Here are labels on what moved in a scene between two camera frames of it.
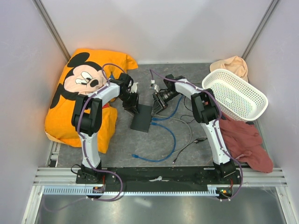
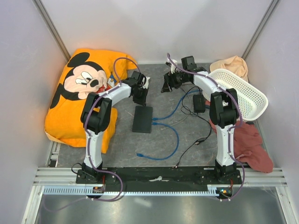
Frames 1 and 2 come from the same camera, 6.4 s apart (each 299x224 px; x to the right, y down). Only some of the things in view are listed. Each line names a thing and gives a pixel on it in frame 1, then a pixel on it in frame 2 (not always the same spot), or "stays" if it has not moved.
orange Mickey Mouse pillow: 86,71 stays
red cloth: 245,143 stays
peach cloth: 234,64 stays
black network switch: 141,121 stays
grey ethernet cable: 181,121 → 165,128
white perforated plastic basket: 238,98 stays
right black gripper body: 162,99 → 178,79
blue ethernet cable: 173,113 stays
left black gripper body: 130,100 → 140,97
